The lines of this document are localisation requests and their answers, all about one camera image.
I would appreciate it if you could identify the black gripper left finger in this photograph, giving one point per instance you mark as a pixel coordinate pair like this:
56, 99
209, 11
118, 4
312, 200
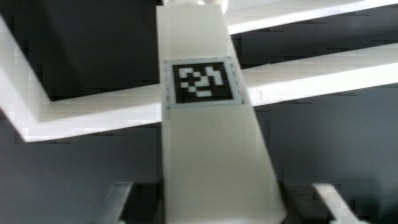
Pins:
132, 205

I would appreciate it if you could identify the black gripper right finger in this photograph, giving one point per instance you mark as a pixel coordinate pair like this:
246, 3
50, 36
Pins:
315, 205

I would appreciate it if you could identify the white desk leg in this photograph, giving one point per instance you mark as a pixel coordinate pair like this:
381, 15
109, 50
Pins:
221, 187

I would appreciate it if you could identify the white desk top tray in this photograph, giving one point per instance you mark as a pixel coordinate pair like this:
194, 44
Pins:
257, 14

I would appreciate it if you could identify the white left fence bar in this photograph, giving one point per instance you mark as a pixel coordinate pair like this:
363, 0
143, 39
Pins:
24, 99

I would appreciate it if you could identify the white fence bar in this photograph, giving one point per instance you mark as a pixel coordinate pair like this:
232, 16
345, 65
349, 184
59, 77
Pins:
280, 82
24, 99

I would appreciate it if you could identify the white front fence bar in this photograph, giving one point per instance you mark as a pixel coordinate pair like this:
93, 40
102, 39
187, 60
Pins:
280, 82

